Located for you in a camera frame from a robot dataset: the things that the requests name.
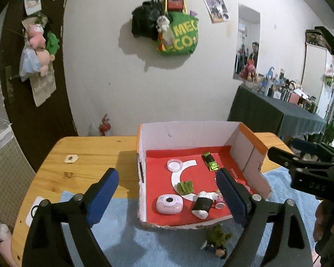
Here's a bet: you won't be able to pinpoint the person's hand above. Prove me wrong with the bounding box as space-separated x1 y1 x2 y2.
313 196 334 253

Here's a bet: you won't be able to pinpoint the pink plush toys on door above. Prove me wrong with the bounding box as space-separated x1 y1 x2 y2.
19 24 55 82

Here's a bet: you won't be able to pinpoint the dark cloth side table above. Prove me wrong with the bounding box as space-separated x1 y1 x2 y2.
228 85 327 138

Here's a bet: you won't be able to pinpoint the pink plush on side table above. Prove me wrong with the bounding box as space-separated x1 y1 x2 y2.
239 59 257 82

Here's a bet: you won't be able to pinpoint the photo collage on wall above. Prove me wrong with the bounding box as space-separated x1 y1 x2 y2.
204 0 230 24

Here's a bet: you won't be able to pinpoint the black white cloth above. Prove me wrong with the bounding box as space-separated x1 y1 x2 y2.
192 191 219 220

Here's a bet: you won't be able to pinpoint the white wardrobe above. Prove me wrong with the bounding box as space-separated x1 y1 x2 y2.
301 26 334 118

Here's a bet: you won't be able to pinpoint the green fuzzy ball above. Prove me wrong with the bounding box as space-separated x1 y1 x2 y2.
176 180 194 195

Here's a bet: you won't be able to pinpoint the white remote device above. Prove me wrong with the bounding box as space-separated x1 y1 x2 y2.
25 196 44 227

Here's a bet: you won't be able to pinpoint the blonde girl figurine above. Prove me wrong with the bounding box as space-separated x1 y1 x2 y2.
214 190 226 210

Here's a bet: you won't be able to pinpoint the black bag on wall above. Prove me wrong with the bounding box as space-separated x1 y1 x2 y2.
131 0 164 41

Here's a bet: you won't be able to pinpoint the orange cardboard box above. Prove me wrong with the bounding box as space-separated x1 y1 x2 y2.
137 121 272 229

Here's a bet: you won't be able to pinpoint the photo on door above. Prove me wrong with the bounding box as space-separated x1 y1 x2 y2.
24 0 42 16

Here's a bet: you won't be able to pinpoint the red picture frame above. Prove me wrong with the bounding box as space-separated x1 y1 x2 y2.
164 0 187 13

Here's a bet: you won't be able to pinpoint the white plush keychain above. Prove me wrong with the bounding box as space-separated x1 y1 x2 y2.
156 15 170 33

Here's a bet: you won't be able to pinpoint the blue fluffy towel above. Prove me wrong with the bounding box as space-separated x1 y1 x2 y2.
60 169 323 267

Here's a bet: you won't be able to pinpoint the dark wooden door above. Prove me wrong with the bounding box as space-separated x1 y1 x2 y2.
0 0 77 171

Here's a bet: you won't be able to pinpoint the green tote bag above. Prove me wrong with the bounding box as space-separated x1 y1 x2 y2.
157 12 199 56

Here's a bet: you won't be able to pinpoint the clear round lid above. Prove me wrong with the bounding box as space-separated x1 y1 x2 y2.
167 158 183 172

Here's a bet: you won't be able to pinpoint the wall mirror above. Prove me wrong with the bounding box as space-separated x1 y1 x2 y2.
233 4 260 80

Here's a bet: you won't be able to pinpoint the pink round case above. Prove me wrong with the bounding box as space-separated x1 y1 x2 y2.
156 194 184 215

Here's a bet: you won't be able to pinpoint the green toy car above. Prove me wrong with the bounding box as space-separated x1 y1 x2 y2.
202 152 219 171

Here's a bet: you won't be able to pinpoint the green haired doll figure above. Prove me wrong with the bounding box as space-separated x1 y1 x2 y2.
200 224 233 260

